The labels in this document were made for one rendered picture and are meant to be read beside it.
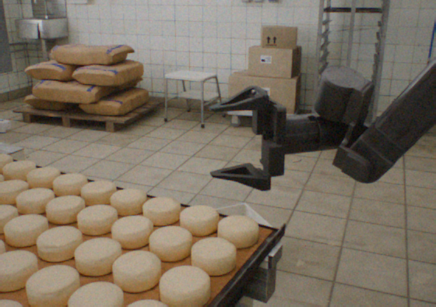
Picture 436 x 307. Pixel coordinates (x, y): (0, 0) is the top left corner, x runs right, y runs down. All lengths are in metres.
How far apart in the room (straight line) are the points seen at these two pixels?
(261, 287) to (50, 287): 0.24
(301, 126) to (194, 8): 4.00
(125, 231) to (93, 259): 0.06
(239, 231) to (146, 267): 0.12
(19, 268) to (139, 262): 0.12
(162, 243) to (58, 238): 0.12
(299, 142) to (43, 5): 5.07
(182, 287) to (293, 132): 0.29
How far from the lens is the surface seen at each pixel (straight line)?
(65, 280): 0.48
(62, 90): 4.24
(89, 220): 0.58
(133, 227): 0.56
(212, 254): 0.50
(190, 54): 4.66
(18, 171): 0.78
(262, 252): 0.52
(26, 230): 0.59
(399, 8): 4.21
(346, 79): 0.64
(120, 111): 4.10
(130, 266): 0.49
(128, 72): 4.24
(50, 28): 5.19
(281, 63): 3.95
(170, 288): 0.45
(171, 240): 0.52
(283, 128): 0.62
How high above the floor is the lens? 1.19
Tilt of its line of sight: 19 degrees down
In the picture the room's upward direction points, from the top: straight up
